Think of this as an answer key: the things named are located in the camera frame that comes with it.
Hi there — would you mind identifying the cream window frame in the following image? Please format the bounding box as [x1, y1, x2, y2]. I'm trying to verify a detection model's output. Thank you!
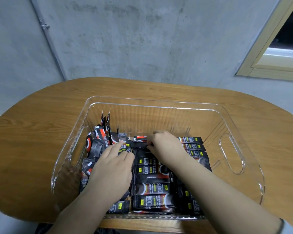
[235, 0, 293, 83]

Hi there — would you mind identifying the pile of black coffee packets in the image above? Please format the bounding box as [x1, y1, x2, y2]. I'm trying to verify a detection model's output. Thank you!
[79, 111, 212, 216]

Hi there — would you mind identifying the person's left hand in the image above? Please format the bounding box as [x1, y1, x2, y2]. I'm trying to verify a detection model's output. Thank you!
[87, 141, 135, 201]

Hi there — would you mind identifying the grey wall conduit pipe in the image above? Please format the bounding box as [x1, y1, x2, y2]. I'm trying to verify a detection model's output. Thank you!
[29, 0, 66, 82]

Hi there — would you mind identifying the person's right hand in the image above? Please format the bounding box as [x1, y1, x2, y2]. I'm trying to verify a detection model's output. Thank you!
[146, 130, 189, 165]

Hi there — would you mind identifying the person's right forearm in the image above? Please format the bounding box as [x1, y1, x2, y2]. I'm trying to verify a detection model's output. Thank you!
[161, 153, 284, 234]

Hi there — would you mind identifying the clear plastic storage bin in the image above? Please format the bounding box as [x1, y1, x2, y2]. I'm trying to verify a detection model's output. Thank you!
[51, 96, 265, 221]

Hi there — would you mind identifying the black coffee stick sachet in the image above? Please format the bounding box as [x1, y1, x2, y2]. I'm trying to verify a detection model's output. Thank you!
[126, 141, 149, 149]

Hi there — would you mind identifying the person's left forearm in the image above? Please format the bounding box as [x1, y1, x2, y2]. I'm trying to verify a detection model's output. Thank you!
[46, 189, 128, 234]

